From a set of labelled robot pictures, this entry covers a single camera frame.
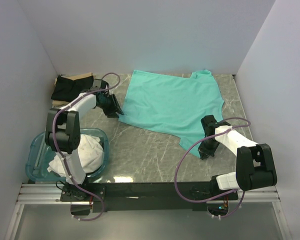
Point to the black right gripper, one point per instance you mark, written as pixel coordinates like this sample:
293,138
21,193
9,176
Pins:
205,153

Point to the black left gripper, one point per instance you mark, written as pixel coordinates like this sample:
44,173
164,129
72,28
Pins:
115,107

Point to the turquoise t-shirt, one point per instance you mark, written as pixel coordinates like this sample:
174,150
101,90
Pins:
172,105

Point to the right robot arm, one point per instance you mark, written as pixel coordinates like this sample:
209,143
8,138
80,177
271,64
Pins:
255,167

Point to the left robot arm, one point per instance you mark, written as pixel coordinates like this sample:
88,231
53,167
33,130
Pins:
63,131

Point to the white t-shirt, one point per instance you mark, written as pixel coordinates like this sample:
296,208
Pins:
90,153

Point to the black mounting beam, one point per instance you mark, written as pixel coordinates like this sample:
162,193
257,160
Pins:
133,196

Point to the folded black t-shirt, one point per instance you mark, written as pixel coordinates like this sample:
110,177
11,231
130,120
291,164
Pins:
67,90

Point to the clear blue plastic bin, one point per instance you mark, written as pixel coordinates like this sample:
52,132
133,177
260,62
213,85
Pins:
41,154

